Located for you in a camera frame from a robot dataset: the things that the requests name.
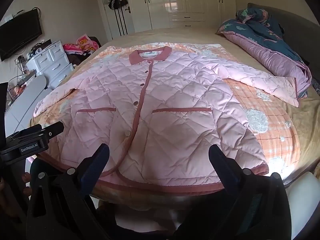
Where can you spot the orange plaid blanket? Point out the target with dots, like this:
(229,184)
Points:
(262,100)

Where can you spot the white door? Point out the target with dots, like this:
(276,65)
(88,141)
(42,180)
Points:
(117,22)

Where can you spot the dark patterned pillow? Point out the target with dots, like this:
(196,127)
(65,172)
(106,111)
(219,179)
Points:
(316,86)

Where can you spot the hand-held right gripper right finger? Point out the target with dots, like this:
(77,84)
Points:
(221,166)

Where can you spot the blue and pink floral duvet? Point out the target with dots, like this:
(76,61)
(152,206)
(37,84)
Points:
(262,47)

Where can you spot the white rounded object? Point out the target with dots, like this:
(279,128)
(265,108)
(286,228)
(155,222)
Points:
(305,205)

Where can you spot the black television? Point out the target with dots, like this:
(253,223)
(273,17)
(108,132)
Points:
(17,37)

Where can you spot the white curved board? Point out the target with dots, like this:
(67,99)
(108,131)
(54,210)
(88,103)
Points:
(27,100)

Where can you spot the black striped hanging bag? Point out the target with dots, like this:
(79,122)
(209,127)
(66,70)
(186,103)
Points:
(114,3)

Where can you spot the grey headboard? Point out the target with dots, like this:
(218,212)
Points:
(300,30)

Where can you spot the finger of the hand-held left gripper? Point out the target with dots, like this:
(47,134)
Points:
(50,131)

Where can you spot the bed with tan sheet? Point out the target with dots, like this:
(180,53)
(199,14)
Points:
(175,33)

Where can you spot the white wardrobe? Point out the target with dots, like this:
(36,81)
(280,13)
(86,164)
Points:
(195,0)

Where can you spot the white drawer chest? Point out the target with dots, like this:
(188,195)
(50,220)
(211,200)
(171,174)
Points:
(52,62)

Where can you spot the person's left hand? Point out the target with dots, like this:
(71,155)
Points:
(26,180)

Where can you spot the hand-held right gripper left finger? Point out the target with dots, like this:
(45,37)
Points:
(95,166)

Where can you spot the pink floral cloth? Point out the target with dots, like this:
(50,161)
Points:
(86,43)

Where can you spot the pink quilted jacket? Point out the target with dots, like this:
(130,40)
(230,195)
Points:
(175,92)

